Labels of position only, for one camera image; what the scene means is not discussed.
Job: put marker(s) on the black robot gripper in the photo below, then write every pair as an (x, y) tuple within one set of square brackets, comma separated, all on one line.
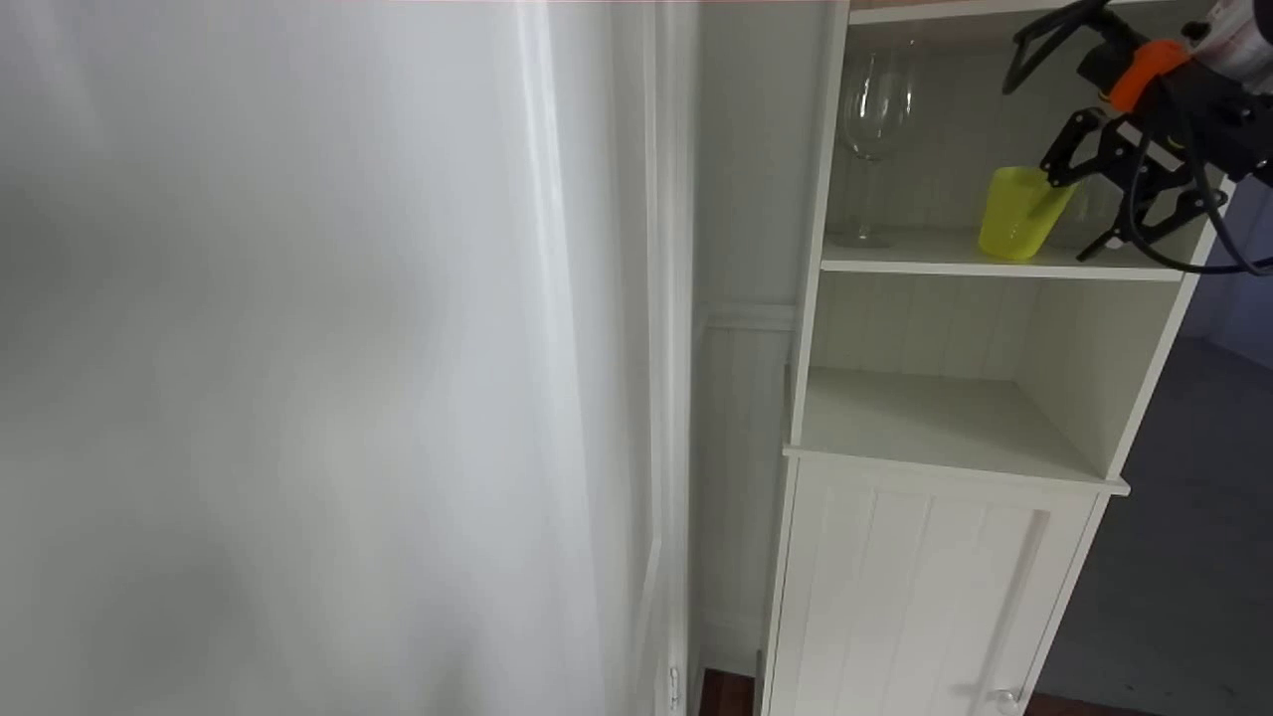
[(1217, 122)]

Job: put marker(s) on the yellow plastic cup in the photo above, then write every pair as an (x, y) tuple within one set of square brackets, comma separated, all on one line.
[(1021, 214)]

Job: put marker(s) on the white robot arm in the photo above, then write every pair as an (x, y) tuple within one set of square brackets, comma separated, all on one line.
[(1238, 24)]

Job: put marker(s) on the white shelf cabinet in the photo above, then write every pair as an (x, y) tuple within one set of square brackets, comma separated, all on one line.
[(929, 422)]

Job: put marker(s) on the clear wine glass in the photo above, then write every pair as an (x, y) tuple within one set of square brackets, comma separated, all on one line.
[(876, 113)]

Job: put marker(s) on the white panelled room door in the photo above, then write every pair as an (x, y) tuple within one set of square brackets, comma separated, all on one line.
[(332, 360)]

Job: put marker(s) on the orange wrist mount piece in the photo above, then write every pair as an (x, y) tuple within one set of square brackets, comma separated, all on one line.
[(1145, 69)]

